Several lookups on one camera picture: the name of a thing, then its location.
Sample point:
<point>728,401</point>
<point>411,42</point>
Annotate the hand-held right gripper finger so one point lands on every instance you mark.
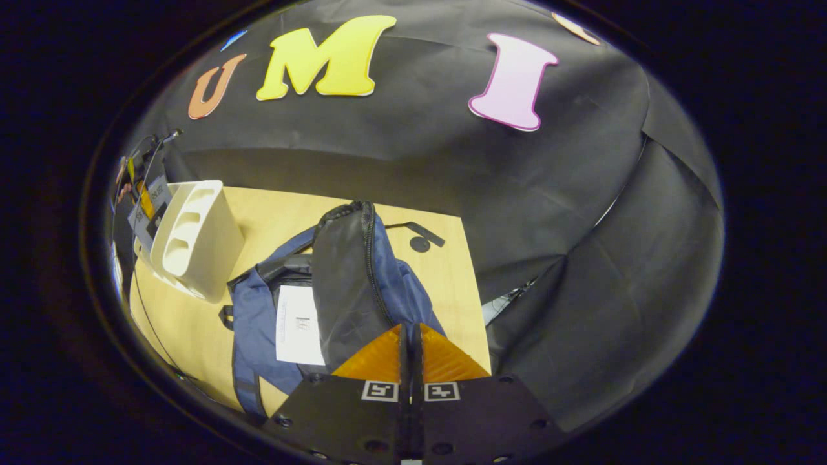
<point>405,413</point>
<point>418,413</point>

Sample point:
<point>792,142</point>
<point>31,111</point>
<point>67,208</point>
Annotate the white bookshelf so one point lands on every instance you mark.
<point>200,245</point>

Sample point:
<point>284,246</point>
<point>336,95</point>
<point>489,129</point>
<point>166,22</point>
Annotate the white book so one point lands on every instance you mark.
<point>300,326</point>

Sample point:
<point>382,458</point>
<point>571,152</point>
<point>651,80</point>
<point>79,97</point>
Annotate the blue schoolbag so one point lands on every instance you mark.
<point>255,323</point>

